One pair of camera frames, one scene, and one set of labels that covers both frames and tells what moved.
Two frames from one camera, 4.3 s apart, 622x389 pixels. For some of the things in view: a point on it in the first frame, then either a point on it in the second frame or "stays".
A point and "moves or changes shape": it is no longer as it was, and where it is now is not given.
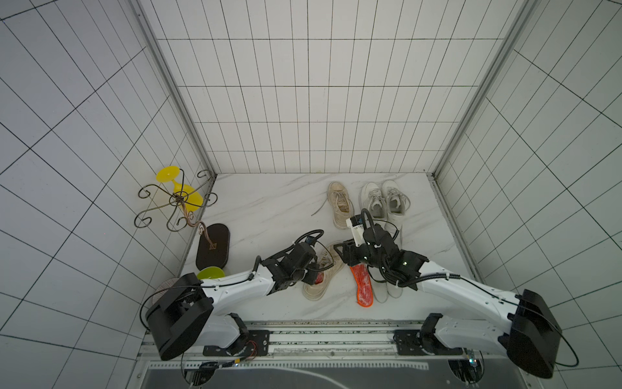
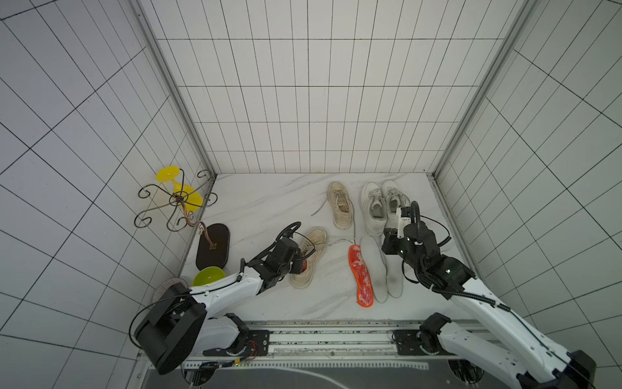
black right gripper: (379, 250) -> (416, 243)
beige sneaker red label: (330, 257) moves or changes shape
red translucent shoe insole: (364, 292) stays
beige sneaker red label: (340, 203) stays
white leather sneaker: (372, 198) stays
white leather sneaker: (397, 201) stays
